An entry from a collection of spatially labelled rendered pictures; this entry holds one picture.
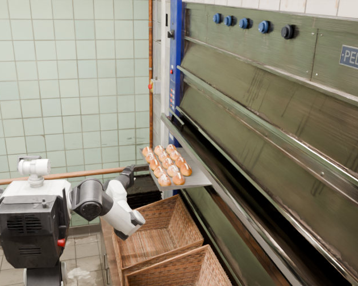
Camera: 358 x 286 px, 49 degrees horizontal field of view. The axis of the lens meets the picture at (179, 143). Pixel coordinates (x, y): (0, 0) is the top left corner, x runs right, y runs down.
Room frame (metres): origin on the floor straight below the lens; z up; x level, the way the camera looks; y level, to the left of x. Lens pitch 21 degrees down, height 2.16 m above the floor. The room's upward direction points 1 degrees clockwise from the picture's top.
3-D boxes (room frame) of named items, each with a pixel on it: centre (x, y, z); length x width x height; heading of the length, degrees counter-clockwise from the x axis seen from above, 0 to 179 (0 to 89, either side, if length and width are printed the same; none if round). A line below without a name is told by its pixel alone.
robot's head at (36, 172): (1.43, 0.57, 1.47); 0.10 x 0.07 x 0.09; 96
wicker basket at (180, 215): (2.07, 0.14, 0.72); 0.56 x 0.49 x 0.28; 15
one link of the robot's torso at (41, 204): (1.37, 0.57, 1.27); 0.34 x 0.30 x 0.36; 96
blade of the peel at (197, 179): (2.13, 0.00, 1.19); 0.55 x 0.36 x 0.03; 17
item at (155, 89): (3.02, 0.19, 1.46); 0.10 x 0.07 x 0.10; 17
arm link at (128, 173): (1.90, 0.29, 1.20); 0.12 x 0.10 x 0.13; 162
